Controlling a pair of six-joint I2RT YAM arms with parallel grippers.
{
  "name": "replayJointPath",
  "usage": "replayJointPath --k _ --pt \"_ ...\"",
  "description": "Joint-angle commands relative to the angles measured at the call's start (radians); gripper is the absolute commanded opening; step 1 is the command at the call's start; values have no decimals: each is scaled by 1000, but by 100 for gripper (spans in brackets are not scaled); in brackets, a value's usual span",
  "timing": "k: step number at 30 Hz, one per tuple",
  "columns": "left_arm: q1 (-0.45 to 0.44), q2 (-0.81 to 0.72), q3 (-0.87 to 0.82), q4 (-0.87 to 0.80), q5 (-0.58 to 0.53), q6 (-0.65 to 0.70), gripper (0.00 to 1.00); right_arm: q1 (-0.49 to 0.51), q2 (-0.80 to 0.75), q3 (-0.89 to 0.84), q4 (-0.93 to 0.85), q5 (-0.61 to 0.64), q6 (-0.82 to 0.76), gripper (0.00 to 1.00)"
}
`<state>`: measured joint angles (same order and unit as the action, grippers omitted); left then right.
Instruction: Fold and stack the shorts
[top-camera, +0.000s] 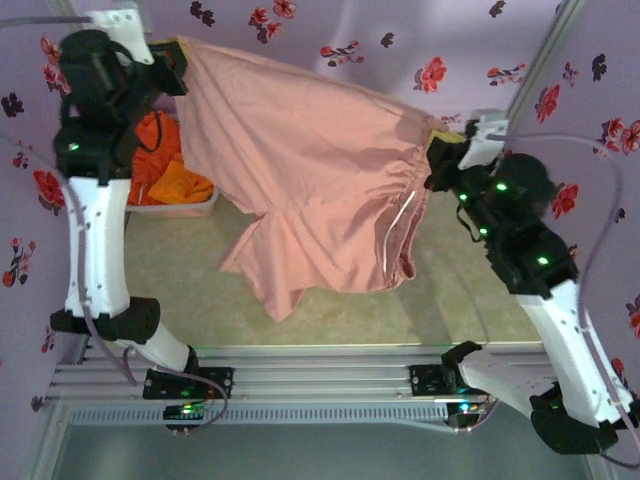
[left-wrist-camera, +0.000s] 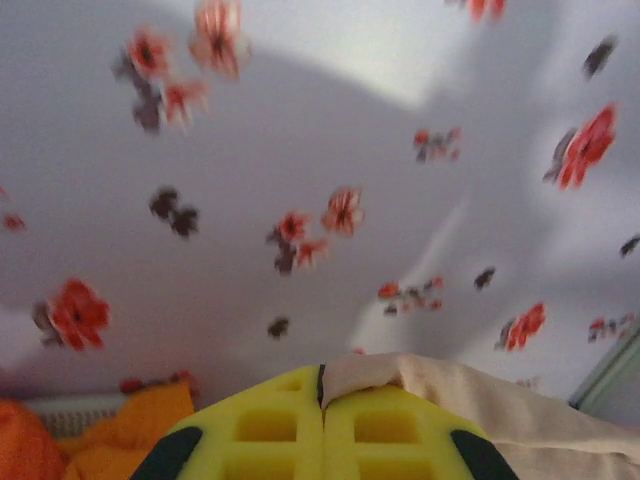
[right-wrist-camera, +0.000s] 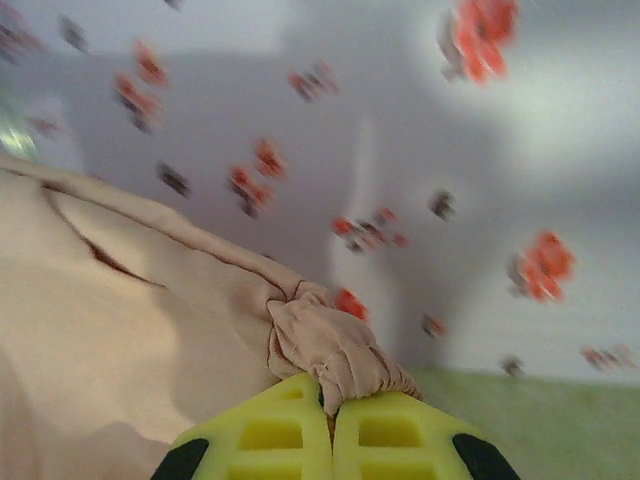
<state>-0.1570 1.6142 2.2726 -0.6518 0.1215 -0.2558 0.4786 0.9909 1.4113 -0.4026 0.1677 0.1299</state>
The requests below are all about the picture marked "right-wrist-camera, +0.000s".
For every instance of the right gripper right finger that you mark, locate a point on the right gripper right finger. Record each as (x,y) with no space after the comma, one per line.
(430,425)

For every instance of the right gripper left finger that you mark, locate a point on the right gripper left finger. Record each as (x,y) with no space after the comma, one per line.
(310,450)

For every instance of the pink shorts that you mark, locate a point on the pink shorts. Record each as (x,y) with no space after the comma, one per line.
(100,300)

